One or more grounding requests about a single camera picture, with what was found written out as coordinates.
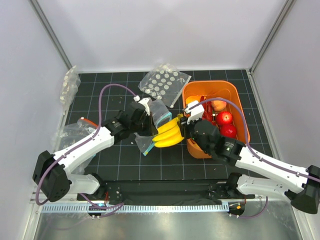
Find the yellow toy banana bunch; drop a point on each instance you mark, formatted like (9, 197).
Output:
(169, 134)

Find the clear blue-zip bag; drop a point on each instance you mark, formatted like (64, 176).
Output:
(161, 116)

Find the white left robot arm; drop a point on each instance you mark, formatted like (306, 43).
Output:
(54, 173)

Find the clear red-zip bag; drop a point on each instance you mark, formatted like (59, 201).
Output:
(72, 133)

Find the white slotted cable duct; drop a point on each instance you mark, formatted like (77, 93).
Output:
(88, 208)

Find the clear dotted bag at wall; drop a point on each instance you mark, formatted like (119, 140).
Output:
(69, 88)

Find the red toy lobster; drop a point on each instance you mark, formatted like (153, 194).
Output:
(209, 113)

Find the toy peach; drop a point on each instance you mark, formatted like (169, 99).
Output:
(218, 105)

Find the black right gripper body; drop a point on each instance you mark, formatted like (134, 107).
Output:
(201, 145)

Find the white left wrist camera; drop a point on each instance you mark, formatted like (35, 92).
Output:
(146, 101)

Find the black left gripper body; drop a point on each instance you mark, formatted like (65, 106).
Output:
(136, 126)

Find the toy orange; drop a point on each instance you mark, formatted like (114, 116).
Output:
(191, 99)

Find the red toy apple lower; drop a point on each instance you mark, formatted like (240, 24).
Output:
(228, 130)

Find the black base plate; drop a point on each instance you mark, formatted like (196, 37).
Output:
(171, 192)

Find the red toy apple upper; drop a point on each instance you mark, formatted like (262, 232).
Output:
(224, 118)

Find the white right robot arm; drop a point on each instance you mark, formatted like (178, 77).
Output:
(297, 185)

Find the clear polka dot bag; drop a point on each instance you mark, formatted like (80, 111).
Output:
(165, 82)

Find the red toy apple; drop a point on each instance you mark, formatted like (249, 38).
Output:
(228, 130)
(224, 118)

